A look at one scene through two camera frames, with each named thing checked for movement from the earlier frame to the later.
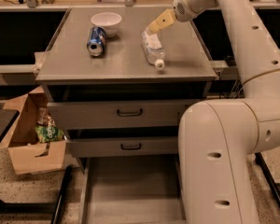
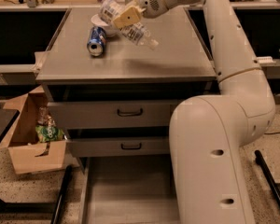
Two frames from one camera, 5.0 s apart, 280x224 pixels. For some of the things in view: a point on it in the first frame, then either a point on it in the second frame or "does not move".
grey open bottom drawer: (132, 189) does not move
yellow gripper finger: (164, 19) → (128, 18)
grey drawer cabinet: (115, 78) does not move
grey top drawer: (118, 115) does not move
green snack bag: (49, 133) does not move
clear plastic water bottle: (154, 49) → (134, 33)
